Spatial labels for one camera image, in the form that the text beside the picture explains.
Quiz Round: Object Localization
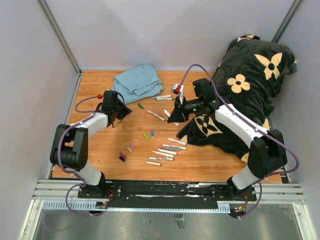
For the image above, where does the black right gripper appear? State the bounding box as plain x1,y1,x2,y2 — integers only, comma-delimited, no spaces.
167,95,203,123

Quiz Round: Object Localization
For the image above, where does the light green pen cap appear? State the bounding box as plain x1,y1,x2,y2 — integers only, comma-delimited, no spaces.
143,133,149,141

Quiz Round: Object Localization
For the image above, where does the grey marker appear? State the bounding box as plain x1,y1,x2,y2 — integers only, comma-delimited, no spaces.
160,147,182,151

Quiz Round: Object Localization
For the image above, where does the pink cap marker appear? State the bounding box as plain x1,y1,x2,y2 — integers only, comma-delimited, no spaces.
157,148,178,155

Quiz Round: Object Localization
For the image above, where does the purple pen cap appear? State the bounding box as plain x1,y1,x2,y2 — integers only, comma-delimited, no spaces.
119,152,127,159

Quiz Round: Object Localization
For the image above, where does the peach cap marker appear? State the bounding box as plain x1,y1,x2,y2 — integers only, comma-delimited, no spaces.
152,151,174,158

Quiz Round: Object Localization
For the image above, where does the black marker without cap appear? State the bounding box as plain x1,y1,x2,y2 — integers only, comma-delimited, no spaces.
145,161,162,166

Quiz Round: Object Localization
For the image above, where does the dark green cap marker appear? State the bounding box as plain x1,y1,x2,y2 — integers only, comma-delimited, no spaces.
146,110,166,122

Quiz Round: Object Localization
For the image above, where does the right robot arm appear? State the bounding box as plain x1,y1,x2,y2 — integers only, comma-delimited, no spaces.
167,78,288,200

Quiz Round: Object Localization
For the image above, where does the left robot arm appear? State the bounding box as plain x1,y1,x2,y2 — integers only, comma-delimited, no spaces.
49,90,132,198

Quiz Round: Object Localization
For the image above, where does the lilac cap marker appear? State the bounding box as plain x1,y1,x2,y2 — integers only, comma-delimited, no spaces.
151,94,172,100

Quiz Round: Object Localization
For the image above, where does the light blue folded cloth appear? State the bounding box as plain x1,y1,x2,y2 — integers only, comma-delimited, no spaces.
112,64,164,104

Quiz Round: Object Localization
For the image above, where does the black floral plush blanket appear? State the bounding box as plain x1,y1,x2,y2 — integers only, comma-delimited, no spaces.
176,34,298,161

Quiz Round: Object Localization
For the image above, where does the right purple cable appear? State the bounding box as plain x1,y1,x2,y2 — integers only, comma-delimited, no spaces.
178,64,300,221

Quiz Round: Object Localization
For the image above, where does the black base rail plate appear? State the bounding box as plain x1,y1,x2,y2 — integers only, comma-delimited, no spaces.
77,180,257,210

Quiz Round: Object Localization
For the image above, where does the aluminium frame rail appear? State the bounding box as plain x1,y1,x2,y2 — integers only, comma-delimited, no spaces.
32,179,81,200

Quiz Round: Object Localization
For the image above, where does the left corner metal post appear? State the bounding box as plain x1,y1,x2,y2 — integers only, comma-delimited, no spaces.
36,0,82,76

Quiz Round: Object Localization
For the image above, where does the corner metal post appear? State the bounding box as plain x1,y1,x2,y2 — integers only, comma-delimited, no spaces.
36,0,82,76
271,0,304,43

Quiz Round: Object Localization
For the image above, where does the right corner metal post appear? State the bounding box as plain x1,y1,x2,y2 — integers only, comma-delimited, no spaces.
271,0,304,43

